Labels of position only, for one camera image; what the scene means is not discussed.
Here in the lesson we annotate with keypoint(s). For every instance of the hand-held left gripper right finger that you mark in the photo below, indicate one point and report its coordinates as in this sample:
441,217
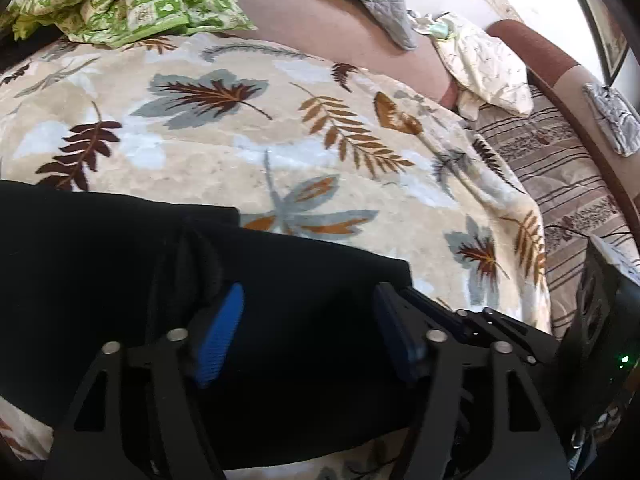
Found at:
395,330

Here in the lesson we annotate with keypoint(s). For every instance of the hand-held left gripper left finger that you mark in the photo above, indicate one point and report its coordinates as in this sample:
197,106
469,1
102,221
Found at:
220,330

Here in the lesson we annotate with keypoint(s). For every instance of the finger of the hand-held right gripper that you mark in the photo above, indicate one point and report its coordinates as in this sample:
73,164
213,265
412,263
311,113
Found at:
500,327

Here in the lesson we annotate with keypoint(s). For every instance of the black pants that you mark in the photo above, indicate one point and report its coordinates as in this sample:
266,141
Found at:
100,270

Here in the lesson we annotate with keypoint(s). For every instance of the striped sofa cover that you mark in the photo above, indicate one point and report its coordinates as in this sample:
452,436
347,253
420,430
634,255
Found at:
550,160

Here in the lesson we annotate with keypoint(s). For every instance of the leaf print blanket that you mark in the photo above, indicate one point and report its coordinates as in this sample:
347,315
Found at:
225,150

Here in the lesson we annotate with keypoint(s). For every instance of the grey white crumpled cloth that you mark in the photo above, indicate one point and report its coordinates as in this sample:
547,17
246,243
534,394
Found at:
612,117

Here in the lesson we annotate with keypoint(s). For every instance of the brown sofa armrest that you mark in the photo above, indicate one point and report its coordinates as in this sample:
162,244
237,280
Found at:
540,50

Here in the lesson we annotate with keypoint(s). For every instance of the pink bed sheet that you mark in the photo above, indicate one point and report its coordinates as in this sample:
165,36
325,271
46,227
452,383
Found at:
340,35

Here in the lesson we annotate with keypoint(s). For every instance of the mint green cloth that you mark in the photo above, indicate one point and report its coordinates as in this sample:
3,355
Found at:
440,27

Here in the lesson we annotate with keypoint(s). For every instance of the green patterned blanket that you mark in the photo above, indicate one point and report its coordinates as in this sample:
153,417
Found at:
125,5

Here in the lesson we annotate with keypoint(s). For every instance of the dark picture frame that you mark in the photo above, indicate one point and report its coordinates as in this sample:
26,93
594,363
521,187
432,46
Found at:
607,45

